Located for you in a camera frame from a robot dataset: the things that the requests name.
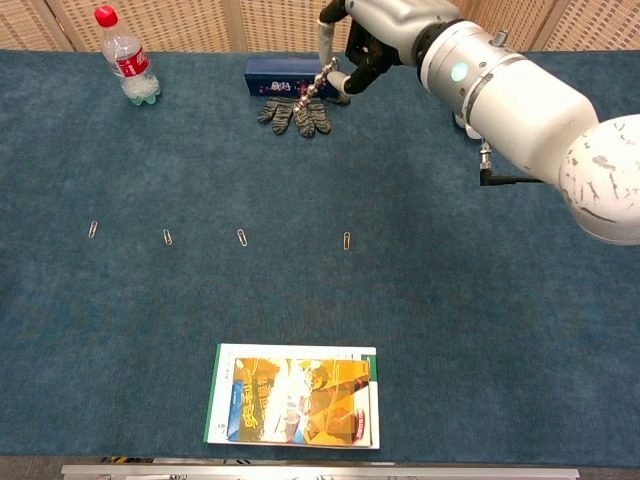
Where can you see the metal bolt tool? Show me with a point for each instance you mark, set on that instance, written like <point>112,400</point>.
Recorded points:
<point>315,86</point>

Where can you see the paperclip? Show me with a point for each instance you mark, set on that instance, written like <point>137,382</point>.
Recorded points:
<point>346,240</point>
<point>93,229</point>
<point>167,237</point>
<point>242,237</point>

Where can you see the clear bottle red label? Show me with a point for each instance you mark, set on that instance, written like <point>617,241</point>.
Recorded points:
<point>131,65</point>

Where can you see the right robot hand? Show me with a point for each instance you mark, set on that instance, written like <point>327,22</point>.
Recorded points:
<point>395,20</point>

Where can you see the grey knit work glove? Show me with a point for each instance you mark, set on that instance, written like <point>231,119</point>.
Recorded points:
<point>280,115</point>

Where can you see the aluminium profile rail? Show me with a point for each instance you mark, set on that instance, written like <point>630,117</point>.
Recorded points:
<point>320,472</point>

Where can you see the white green book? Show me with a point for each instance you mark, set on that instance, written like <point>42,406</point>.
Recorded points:
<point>295,350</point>

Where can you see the white lotion bottle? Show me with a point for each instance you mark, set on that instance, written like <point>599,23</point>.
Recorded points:
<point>472,131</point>

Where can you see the beige folding screen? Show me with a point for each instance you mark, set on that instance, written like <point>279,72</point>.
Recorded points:
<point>175,25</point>

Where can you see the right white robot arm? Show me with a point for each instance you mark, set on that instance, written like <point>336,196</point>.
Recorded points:
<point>525,105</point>

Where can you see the yellow cover book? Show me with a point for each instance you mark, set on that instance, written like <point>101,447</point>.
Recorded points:
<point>320,410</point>

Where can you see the blue rectangular box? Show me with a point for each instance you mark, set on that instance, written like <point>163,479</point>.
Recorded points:
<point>280,75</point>

